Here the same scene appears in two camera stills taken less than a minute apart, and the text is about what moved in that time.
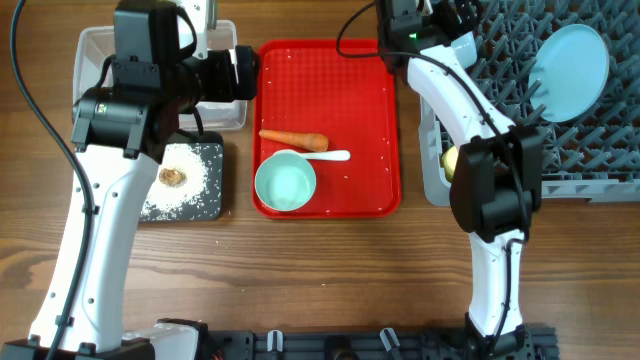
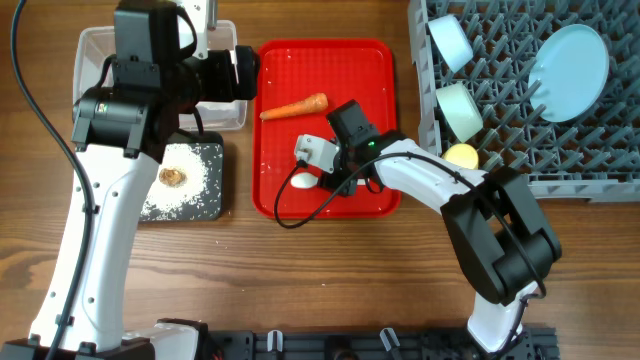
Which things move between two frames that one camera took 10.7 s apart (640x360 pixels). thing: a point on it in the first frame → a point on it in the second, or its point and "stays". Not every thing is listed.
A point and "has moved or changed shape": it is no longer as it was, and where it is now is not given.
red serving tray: x=309 y=86 stays
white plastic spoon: x=331 y=155 → x=304 y=180
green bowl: x=285 y=182 has moved or changed shape
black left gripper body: x=213 y=77 stays
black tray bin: x=209 y=205 stays
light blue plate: x=568 y=73 stays
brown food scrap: x=172 y=177 stays
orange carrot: x=308 y=141 → x=314 y=103
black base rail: x=530 y=342 stays
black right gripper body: x=451 y=13 → x=339 y=179
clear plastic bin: x=93 y=44 stays
